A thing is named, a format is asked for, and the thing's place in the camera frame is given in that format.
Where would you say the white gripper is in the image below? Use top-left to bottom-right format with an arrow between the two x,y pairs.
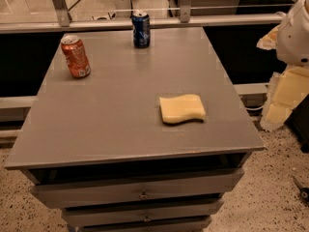
256,0 -> 309,131

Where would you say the yellow sponge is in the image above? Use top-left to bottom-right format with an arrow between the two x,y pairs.
159,94 -> 206,124

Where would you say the blue pepsi can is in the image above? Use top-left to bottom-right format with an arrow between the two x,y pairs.
131,10 -> 151,48

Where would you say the orange coke can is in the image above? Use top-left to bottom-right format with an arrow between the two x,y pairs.
61,35 -> 91,78

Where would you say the black object on floor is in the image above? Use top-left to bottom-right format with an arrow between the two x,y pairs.
293,176 -> 309,202

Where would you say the middle grey drawer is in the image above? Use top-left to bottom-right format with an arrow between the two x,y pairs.
63,199 -> 223,227

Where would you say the grey drawer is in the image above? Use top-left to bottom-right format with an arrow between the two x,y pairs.
63,199 -> 223,227
78,216 -> 211,232
31,168 -> 244,208

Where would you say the grey drawer cabinet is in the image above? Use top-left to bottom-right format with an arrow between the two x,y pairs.
4,26 -> 267,232

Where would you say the bottom grey drawer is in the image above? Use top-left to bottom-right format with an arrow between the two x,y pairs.
78,216 -> 211,232

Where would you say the top grey drawer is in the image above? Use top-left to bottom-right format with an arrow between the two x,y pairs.
31,168 -> 244,208

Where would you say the metal glass railing frame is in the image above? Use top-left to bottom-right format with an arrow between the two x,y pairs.
0,0 -> 296,34

